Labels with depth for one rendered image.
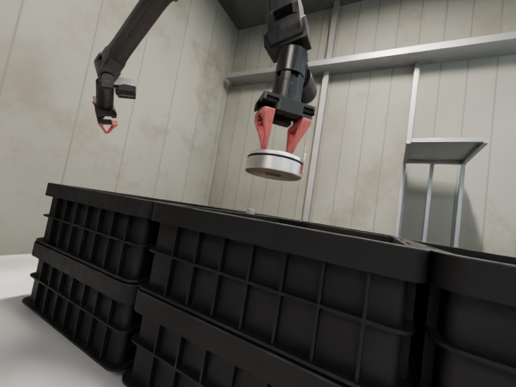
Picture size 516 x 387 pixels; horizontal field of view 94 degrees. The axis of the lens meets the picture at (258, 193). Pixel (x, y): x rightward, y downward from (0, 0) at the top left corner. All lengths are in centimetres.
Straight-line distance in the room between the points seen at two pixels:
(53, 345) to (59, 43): 207
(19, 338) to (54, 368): 10
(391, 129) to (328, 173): 74
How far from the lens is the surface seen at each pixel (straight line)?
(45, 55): 229
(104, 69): 102
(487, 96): 298
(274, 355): 25
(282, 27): 55
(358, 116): 284
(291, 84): 47
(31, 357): 49
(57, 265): 52
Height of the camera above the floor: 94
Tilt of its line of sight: 4 degrees up
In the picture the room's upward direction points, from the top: 9 degrees clockwise
